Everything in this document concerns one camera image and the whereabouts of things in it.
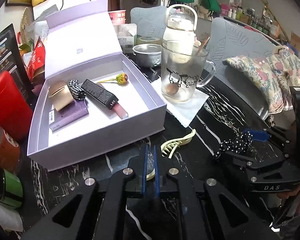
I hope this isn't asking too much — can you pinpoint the black snack bag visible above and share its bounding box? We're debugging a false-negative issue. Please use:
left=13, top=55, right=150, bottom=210
left=0, top=24, right=34, bottom=102

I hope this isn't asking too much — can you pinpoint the purple flat box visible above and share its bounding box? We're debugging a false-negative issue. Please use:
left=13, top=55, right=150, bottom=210
left=49, top=100, right=89, bottom=132

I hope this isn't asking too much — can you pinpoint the cream water bottle with handle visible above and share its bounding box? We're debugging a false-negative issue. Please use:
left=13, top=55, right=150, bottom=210
left=162, top=4, right=198, bottom=55

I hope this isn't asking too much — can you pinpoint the clear spice jar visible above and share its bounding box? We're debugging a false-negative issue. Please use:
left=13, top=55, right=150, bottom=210
left=0, top=126, right=20, bottom=173

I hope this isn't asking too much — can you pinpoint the checkered hair tie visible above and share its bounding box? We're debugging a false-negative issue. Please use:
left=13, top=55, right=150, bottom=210
left=67, top=80, right=87, bottom=101

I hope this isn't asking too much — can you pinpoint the floral cloth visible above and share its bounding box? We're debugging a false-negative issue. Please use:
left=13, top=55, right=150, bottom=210
left=224, top=46, right=300, bottom=114

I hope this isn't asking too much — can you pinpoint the red snack packet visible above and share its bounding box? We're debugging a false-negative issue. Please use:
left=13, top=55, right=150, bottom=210
left=26, top=37, right=45, bottom=81

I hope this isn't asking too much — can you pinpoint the gold small box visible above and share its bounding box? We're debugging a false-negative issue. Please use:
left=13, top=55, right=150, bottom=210
left=49, top=81, right=74, bottom=111

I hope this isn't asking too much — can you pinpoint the clear cartoon glass mug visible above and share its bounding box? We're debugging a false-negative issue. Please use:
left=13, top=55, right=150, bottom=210
left=161, top=40, right=216, bottom=102

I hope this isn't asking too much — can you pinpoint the small steel bowl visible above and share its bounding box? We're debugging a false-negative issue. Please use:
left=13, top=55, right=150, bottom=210
left=132, top=43, right=161, bottom=68

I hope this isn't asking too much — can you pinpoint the white paper napkin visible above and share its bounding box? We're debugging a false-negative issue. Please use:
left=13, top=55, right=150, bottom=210
left=151, top=79, right=209, bottom=128

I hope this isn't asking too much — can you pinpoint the black lipstick box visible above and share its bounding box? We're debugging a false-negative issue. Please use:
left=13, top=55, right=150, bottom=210
left=81, top=79, right=118, bottom=110

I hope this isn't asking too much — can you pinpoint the cream hair claw clip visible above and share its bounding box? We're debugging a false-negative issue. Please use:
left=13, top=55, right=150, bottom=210
left=147, top=129, right=196, bottom=181

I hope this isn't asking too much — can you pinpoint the green lollipop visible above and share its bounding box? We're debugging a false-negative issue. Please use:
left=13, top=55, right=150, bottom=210
left=100, top=73, right=128, bottom=85

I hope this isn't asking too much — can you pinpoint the grey cushioned chair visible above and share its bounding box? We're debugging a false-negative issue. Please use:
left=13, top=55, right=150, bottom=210
left=207, top=18, right=284, bottom=119

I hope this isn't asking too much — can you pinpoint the red canister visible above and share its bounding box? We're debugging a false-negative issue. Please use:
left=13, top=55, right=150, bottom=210
left=0, top=71, right=33, bottom=141

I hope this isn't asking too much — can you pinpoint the black polka dot scrunchie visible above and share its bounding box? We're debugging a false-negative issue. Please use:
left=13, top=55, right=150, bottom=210
left=213, top=131, right=253, bottom=159

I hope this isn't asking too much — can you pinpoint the lilac open gift box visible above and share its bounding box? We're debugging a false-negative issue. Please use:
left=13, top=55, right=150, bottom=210
left=27, top=0, right=166, bottom=171

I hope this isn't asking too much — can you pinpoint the white mini fridge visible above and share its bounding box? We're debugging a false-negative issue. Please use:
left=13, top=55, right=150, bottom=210
left=32, top=0, right=97, bottom=21

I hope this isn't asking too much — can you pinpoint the pink lip gloss tube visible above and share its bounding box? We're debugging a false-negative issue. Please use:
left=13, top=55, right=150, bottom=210
left=111, top=102, right=128, bottom=119

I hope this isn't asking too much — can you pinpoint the tape roll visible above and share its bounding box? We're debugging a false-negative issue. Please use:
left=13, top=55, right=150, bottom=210
left=136, top=36, right=162, bottom=45

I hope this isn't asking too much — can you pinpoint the pink paper noodle cup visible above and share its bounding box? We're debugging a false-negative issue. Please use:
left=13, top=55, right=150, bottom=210
left=108, top=10, right=126, bottom=25

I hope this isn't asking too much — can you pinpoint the white tissue box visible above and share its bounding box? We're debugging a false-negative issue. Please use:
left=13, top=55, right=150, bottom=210
left=114, top=23, right=137, bottom=54

